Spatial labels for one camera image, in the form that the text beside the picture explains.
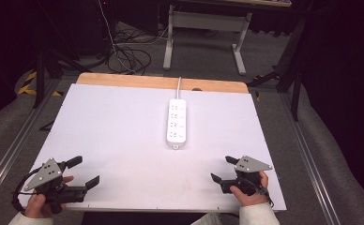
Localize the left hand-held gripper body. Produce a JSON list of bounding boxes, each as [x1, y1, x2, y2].
[[23, 157, 88, 216]]

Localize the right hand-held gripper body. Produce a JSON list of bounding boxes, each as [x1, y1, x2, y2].
[[220, 155, 274, 197]]

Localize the person's left hand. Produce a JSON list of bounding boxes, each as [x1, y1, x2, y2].
[[24, 175, 75, 219]]

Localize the person's right hand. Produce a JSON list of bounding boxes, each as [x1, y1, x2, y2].
[[229, 171, 270, 207]]

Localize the person's white clothing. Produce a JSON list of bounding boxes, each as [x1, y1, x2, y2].
[[190, 212, 222, 225]]

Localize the white board sheet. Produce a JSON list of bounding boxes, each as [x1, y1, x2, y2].
[[18, 82, 288, 214]]

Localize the white power strip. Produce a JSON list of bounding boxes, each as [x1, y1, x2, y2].
[[165, 97, 188, 151]]

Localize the yellow black floor tape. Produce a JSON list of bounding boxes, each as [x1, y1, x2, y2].
[[17, 70, 63, 98]]

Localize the black metal stand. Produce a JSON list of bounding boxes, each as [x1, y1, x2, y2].
[[247, 17, 308, 122], [32, 0, 92, 110]]

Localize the black cabinet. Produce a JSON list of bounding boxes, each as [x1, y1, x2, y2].
[[62, 0, 117, 62]]

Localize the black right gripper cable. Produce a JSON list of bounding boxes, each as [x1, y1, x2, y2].
[[255, 183, 276, 209]]

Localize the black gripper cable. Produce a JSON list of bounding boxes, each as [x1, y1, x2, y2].
[[11, 170, 44, 214], [255, 183, 276, 209]]

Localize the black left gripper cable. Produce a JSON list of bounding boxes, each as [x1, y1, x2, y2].
[[11, 170, 44, 214]]

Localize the aluminium rail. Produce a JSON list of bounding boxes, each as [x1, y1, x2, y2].
[[0, 78, 63, 203], [279, 93, 341, 225]]

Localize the white power strip cable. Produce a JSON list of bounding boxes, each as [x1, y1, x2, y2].
[[175, 76, 183, 100]]

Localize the black floor cables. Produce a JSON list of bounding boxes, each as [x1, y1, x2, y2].
[[107, 29, 153, 76]]

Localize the thin white floor cable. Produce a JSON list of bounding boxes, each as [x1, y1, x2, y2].
[[97, 0, 138, 75]]

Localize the grey metal table frame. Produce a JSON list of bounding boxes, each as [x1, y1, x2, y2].
[[162, 4, 253, 76]]

